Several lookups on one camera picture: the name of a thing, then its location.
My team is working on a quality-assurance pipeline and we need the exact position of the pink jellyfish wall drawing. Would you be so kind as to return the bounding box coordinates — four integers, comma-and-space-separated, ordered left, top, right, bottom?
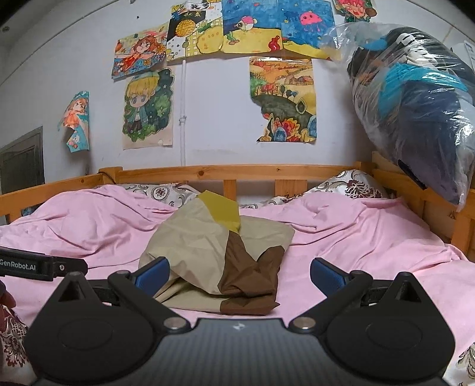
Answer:
280, 0, 337, 61

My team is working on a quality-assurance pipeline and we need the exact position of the wooden bed frame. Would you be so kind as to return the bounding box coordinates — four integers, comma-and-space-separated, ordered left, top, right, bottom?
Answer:
0, 150, 475, 260

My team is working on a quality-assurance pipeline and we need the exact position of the person's left hand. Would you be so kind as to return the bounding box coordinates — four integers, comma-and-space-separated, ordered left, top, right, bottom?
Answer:
0, 281, 16, 312

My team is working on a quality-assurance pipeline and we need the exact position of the blond character wall drawing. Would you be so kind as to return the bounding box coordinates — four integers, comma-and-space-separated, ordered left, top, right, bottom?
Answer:
122, 67, 176, 150

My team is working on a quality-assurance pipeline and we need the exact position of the underwater fish wall drawing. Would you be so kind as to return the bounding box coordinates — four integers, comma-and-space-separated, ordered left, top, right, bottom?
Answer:
221, 0, 285, 55

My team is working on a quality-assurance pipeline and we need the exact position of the black cable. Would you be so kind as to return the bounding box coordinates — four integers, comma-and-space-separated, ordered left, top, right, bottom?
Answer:
97, 168, 124, 185

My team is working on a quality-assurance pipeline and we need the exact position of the orange-haired girl wall drawing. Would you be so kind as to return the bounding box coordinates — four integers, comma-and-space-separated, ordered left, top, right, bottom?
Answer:
111, 23, 170, 79

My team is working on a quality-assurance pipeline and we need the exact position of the small curled wall drawing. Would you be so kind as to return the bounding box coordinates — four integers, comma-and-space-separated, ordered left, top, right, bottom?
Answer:
57, 91, 91, 153

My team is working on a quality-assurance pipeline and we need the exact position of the floral patterned pillow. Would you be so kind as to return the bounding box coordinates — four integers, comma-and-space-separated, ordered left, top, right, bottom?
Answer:
118, 183, 202, 208
239, 170, 389, 209

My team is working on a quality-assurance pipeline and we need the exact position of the pink blanket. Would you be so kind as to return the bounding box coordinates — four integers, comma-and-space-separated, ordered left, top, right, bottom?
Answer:
0, 184, 475, 386

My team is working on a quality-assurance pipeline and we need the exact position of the white wall pipe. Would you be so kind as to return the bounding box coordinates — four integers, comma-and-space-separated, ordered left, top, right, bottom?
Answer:
180, 58, 187, 166

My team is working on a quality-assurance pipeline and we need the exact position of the strawberry wall drawing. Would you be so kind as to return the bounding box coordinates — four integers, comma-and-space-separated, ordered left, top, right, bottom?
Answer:
332, 0, 378, 23

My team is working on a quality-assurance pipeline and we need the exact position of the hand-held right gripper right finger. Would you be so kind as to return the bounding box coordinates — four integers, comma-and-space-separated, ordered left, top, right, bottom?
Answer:
289, 258, 427, 333

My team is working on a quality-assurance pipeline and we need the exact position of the pineapple wall drawing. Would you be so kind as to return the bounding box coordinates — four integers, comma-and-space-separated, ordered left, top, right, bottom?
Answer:
165, 1, 224, 61

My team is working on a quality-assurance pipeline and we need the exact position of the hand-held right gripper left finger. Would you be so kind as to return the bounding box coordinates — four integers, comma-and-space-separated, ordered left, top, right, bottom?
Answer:
48, 257, 188, 333

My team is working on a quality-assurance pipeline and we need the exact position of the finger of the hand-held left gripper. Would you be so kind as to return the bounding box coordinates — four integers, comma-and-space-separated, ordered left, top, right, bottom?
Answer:
52, 256, 89, 277

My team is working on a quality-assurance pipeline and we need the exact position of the landscape wall drawing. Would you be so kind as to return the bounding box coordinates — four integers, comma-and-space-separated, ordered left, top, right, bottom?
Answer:
248, 56, 319, 144

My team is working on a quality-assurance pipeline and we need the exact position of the olive brown beige patchwork cloth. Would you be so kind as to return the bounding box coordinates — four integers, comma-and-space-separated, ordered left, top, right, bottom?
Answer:
138, 190, 296, 317

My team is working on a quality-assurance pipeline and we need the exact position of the clear plastic bag of clothes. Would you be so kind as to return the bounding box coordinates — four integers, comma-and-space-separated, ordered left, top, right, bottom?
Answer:
322, 22, 475, 213

